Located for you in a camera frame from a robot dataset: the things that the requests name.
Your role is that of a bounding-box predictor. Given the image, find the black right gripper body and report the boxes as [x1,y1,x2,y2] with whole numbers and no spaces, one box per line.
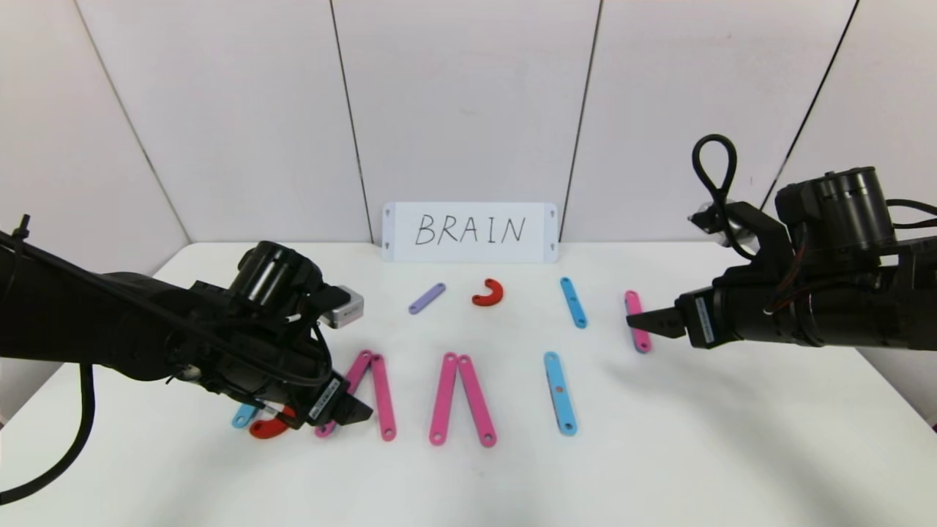
[675,280,774,349]

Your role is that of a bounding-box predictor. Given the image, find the pink bar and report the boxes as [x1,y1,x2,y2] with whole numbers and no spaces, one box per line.
[457,354,498,448]
[315,350,374,438]
[429,352,459,446]
[370,354,397,442]
[624,291,653,354]

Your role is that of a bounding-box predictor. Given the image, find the white sign reading BRAIN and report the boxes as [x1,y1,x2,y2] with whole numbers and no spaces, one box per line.
[382,202,559,264]

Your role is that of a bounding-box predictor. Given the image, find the light blue medium flat bar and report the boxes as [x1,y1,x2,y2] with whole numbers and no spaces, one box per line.
[560,277,589,329]

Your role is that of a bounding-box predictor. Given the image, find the short purple flat bar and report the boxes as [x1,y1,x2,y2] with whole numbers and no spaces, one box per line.
[408,283,447,315]

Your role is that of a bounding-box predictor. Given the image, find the large red curved piece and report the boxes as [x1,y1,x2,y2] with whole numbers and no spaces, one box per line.
[249,408,297,440]

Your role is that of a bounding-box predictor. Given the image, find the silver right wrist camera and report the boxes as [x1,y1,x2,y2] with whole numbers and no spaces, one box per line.
[688,203,755,253]

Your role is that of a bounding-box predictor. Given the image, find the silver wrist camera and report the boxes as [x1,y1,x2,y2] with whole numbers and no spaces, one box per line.
[688,203,755,253]
[318,286,365,329]

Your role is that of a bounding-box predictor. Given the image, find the black looped right arm cable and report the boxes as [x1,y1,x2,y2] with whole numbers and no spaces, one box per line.
[692,134,758,261]

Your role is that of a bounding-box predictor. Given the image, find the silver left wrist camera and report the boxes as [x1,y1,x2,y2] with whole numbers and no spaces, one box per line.
[318,286,365,329]

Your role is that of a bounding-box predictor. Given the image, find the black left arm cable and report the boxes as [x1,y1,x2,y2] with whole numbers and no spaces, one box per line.
[0,214,337,506]

